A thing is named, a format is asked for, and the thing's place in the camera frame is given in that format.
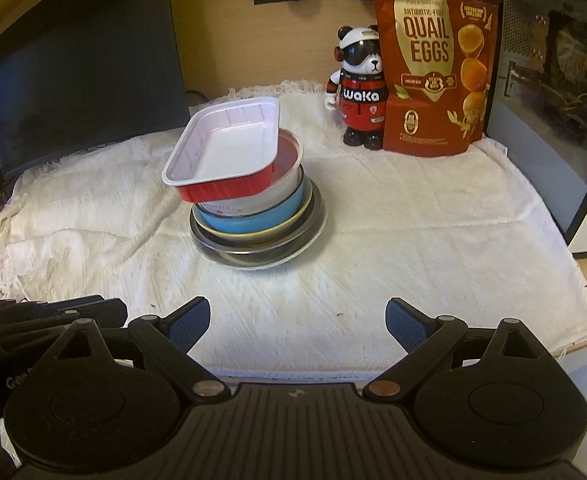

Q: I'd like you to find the stainless steel bowl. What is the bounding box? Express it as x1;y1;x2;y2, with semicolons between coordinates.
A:
189;185;325;266

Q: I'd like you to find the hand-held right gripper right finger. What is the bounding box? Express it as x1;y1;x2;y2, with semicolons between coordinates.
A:
365;297;549;401

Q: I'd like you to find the white floral plate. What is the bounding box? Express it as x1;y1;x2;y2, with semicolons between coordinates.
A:
198;199;329;271

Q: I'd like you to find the black monitor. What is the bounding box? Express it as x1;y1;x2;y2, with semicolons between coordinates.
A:
0;0;191;182

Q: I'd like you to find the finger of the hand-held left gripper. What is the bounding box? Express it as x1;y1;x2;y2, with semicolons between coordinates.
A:
0;298;127;346

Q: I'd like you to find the blue enamel bowl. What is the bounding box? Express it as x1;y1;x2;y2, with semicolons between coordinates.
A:
192;175;307;234

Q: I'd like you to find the white printed paper bowl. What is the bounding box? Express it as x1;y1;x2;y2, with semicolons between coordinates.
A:
194;130;305;219

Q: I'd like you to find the red rectangular foil tray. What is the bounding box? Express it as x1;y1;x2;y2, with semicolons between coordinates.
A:
162;96;280;203

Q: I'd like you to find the white tablecloth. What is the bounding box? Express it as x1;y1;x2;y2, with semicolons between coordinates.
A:
0;79;587;377

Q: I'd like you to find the white glass-sided computer case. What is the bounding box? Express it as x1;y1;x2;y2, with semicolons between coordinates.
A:
483;0;587;256

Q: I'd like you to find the panda figurine in red suit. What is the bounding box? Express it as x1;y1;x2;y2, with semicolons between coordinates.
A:
326;25;389;151

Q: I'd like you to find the red snack bag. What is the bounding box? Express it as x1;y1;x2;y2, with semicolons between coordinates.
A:
372;0;504;159

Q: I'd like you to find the white yellow-rimmed bowl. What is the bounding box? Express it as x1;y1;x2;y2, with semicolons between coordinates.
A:
190;180;315;247

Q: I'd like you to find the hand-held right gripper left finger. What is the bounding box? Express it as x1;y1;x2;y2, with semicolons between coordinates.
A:
56;296;225;401

